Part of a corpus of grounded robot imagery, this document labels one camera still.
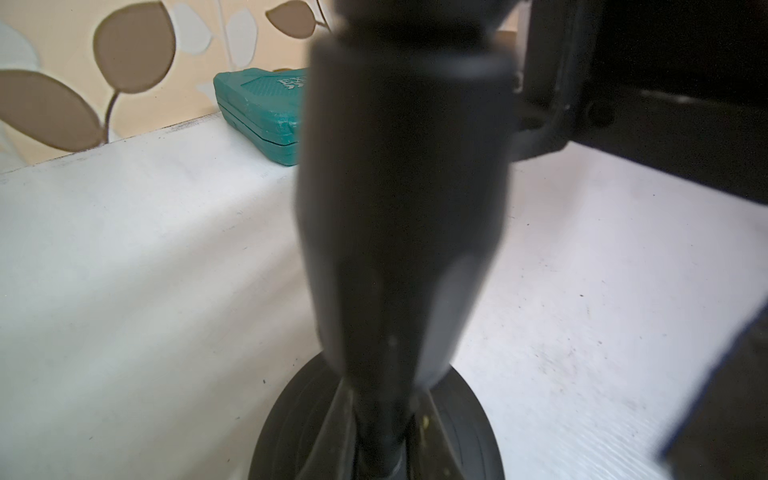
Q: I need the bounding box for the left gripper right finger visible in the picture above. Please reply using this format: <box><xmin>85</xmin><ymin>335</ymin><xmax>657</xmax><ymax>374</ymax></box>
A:
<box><xmin>410</xmin><ymin>391</ymin><xmax>465</xmax><ymax>480</ymax></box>

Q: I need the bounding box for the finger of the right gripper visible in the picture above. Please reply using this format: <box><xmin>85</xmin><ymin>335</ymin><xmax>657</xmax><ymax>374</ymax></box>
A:
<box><xmin>659</xmin><ymin>307</ymin><xmax>767</xmax><ymax>479</ymax></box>

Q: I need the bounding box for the green plastic tool case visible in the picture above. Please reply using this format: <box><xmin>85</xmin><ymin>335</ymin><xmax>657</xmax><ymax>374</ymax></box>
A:
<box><xmin>213</xmin><ymin>68</ymin><xmax>307</xmax><ymax>166</ymax></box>

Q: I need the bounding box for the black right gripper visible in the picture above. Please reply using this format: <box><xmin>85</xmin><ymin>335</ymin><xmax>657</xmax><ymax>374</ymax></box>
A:
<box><xmin>514</xmin><ymin>1</ymin><xmax>767</xmax><ymax>204</ymax></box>

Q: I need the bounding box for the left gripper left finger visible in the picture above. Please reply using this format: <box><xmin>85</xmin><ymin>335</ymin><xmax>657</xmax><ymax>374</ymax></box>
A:
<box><xmin>297</xmin><ymin>380</ymin><xmax>356</xmax><ymax>480</ymax></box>

